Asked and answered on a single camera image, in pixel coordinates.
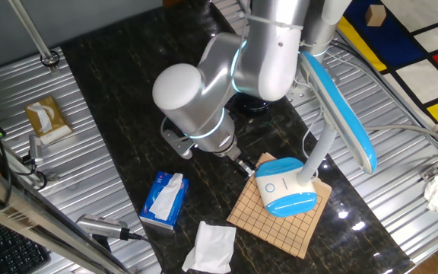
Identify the silver camera on black stand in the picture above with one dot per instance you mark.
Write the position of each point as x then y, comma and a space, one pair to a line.
99, 226

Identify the small silver camera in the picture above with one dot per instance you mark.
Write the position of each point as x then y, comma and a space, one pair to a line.
35, 148

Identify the blue and white desk lamp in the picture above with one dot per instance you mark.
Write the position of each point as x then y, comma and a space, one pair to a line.
283, 190

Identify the aluminium frame bar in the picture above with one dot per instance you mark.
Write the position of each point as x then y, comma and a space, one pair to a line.
32, 217

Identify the loose white tissue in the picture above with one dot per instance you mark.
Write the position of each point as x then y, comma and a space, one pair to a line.
211, 247

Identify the black round bowl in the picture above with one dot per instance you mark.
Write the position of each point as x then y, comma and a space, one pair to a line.
251, 106

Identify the wooden grid board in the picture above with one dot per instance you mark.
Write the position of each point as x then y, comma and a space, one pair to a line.
276, 232

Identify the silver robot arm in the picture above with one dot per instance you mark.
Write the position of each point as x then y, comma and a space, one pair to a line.
188, 106

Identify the metal corner bracket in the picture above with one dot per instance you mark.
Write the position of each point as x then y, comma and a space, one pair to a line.
429, 174

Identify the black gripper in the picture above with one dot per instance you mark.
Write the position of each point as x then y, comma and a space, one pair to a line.
240, 161

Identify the colourful block pattern cloth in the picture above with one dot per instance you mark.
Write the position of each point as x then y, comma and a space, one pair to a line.
424, 80

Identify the black keyboard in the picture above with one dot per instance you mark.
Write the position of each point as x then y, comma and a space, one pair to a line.
10, 251

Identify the metal stand pole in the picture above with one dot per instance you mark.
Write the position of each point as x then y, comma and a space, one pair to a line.
32, 34

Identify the blue tissue box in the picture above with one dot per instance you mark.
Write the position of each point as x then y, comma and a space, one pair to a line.
173, 205

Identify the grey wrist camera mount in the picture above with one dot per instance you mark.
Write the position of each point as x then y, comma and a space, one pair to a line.
177, 142

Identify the metal camera bracket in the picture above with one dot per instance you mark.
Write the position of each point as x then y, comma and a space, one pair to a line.
51, 177

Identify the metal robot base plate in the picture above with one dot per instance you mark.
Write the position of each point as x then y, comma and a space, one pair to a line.
300, 91

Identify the black marble table mat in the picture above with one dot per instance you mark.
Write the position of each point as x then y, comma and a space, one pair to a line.
127, 114

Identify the small wooden cube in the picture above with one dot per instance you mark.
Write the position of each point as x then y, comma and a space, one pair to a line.
375, 15

